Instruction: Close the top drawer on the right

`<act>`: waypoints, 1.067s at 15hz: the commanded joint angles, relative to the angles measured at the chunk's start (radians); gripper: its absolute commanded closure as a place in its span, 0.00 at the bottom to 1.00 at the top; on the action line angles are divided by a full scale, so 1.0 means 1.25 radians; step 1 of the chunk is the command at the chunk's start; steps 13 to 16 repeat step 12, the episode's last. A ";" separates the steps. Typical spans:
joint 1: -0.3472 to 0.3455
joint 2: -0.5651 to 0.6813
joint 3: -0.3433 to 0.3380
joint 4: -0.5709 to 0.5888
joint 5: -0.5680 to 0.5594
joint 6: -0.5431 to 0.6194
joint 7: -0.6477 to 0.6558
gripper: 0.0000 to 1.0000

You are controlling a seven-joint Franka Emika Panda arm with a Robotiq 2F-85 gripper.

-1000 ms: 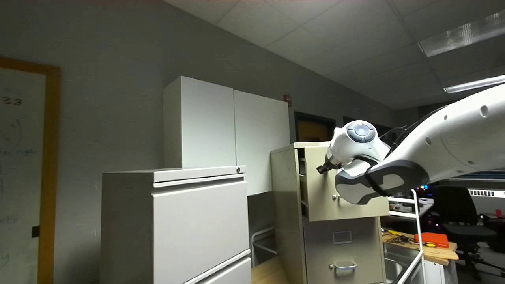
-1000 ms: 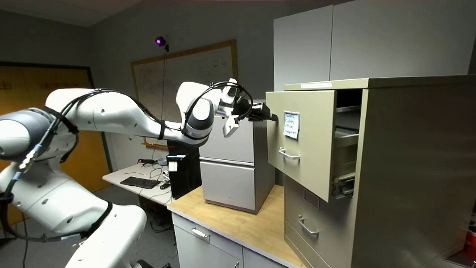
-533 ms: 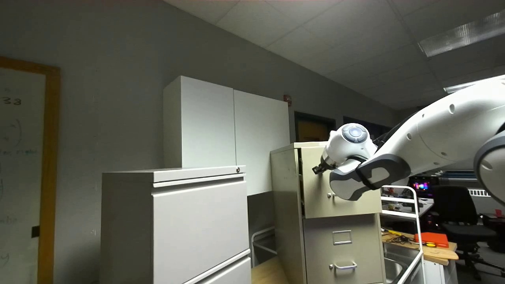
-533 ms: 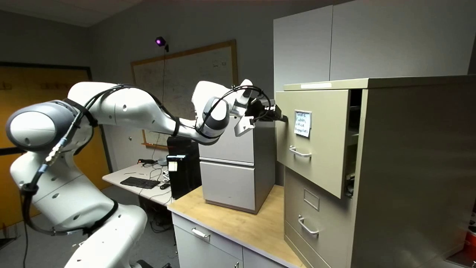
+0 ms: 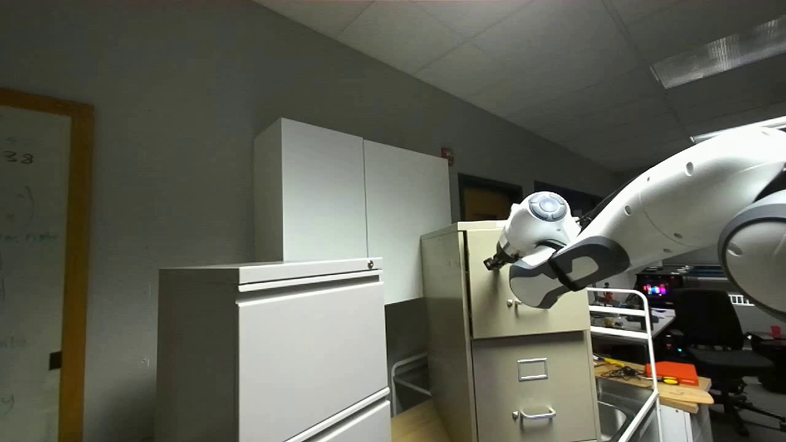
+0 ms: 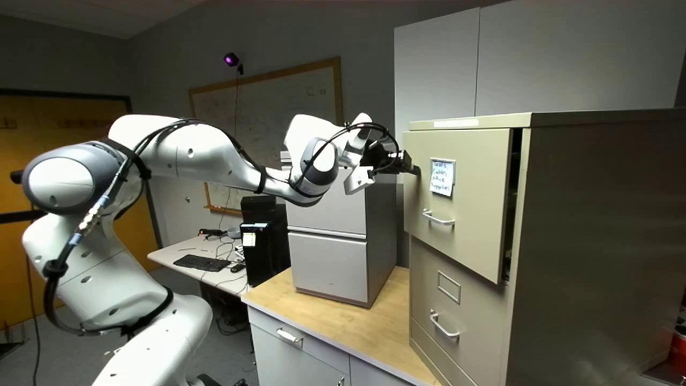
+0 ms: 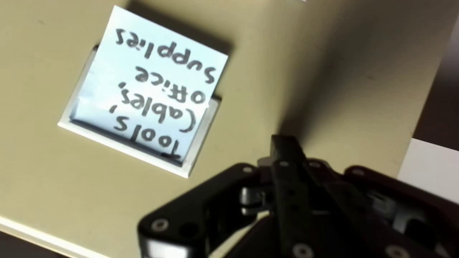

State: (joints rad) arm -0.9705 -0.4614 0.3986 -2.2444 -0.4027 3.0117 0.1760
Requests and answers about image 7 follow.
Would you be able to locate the blue handwritten paper note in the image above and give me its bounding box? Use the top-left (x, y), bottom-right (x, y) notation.
top-left (70, 5), bottom-right (229, 163)

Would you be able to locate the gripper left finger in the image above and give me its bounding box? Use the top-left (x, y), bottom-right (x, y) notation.
top-left (137, 135), bottom-right (309, 258)

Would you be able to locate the beige metal drawer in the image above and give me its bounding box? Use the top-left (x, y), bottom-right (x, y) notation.
top-left (0, 0), bottom-right (459, 258)

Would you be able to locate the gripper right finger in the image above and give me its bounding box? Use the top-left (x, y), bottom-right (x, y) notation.
top-left (287, 135), bottom-right (459, 258)

